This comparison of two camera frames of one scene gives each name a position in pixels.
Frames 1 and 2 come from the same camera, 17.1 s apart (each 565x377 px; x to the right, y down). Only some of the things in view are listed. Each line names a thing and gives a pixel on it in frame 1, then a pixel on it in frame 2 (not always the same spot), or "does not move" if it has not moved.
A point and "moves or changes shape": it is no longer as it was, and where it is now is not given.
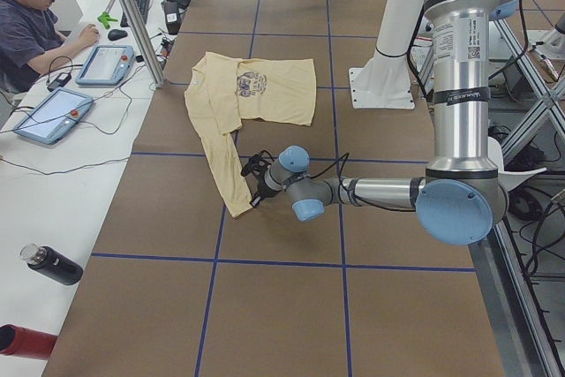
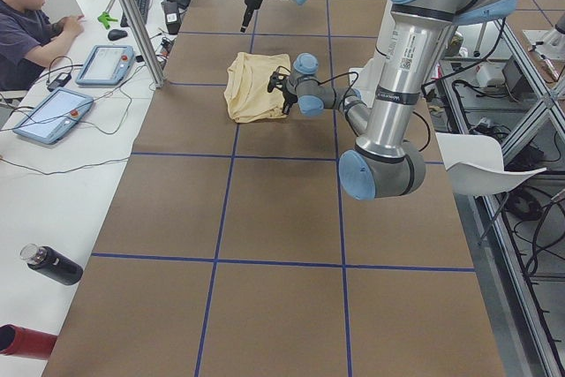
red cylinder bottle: x=19 y=341 does not move
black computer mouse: x=116 y=33 does not move
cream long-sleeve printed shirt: x=224 y=89 moves or changes shape
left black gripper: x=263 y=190 to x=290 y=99
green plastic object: x=103 y=18 does not move
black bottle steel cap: x=52 y=264 does not move
